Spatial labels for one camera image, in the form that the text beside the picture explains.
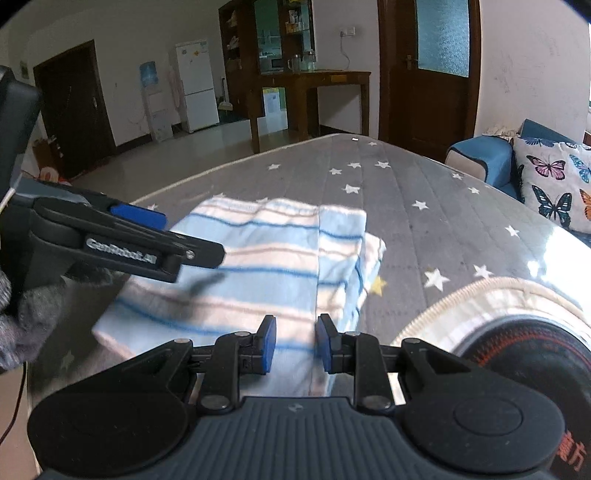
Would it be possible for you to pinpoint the grey gloved hand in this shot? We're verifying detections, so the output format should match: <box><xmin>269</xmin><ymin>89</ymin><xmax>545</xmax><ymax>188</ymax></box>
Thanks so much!
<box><xmin>1</xmin><ymin>264</ymin><xmax>126</xmax><ymax>372</ymax></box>

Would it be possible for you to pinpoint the dark wooden display cabinet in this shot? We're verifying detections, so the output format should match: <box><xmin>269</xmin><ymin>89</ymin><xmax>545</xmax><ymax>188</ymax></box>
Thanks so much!
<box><xmin>218</xmin><ymin>0</ymin><xmax>315</xmax><ymax>119</ymax></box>

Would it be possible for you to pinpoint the water dispenser blue bottle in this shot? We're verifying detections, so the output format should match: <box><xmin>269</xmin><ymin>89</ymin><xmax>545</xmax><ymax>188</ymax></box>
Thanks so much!
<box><xmin>138</xmin><ymin>60</ymin><xmax>174</xmax><ymax>144</ymax></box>

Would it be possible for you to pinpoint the white refrigerator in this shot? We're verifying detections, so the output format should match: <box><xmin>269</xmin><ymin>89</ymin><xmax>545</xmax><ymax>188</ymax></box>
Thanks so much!
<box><xmin>171</xmin><ymin>39</ymin><xmax>219</xmax><ymax>133</ymax></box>

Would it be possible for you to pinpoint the blue sofa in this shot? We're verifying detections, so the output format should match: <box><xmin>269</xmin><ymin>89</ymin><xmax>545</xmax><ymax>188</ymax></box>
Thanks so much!
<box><xmin>446</xmin><ymin>120</ymin><xmax>590</xmax><ymax>244</ymax></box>

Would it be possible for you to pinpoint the dark wooden side table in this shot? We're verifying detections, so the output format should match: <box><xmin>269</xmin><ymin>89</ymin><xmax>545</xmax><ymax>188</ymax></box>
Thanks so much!
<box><xmin>246</xmin><ymin>70</ymin><xmax>370</xmax><ymax>154</ymax></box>

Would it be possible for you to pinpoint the butterfly print pillow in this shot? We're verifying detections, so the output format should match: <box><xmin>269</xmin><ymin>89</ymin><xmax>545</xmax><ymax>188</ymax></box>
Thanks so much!
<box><xmin>513</xmin><ymin>136</ymin><xmax>590</xmax><ymax>234</ymax></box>

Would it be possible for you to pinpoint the blue beige striped shirt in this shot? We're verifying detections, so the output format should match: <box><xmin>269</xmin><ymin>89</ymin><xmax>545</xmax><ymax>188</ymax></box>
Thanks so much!
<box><xmin>93</xmin><ymin>197</ymin><xmax>386</xmax><ymax>397</ymax></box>

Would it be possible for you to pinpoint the black induction cooktop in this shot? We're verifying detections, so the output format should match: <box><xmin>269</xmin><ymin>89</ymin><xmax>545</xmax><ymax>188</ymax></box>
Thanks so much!
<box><xmin>456</xmin><ymin>316</ymin><xmax>590</xmax><ymax>479</ymax></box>

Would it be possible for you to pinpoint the dark wooden door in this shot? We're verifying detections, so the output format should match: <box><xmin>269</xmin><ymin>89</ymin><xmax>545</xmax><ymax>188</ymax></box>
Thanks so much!
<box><xmin>378</xmin><ymin>1</ymin><xmax>482</xmax><ymax>162</ymax></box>

